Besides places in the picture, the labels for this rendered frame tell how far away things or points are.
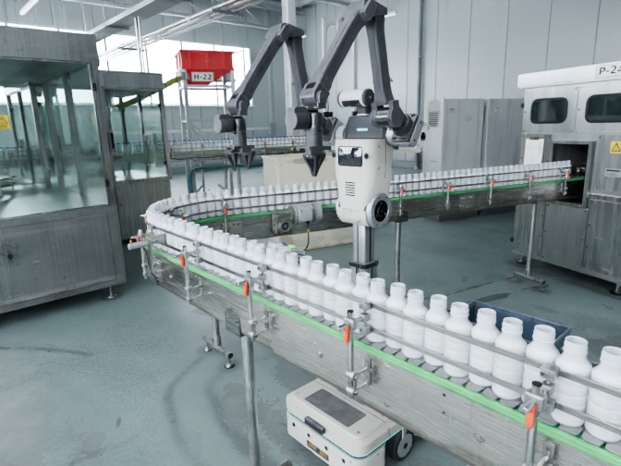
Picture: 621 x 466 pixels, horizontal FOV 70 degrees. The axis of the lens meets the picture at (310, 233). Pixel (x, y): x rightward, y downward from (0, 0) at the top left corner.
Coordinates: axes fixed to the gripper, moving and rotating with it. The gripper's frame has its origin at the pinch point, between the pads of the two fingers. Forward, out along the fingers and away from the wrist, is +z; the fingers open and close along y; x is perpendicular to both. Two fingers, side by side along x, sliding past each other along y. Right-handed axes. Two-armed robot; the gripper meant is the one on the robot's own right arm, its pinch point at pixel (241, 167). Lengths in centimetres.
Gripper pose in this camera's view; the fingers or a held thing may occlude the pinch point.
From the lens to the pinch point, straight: 186.7
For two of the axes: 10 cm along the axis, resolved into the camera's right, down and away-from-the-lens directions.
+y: -7.4, 1.8, -6.4
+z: 0.3, 9.7, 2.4
